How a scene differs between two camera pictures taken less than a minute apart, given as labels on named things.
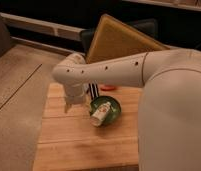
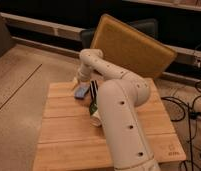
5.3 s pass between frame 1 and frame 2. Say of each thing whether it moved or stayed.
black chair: stayed
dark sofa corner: stayed
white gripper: moved
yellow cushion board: stayed
